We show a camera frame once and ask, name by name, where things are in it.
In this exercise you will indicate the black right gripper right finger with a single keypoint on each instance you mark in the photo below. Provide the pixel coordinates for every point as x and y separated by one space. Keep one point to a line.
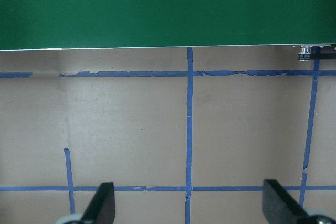
279 206

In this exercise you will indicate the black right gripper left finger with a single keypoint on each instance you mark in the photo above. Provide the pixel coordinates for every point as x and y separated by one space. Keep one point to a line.
101 209

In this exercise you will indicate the green conveyor belt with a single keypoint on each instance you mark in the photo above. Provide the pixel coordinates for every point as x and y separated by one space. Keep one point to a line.
72 24

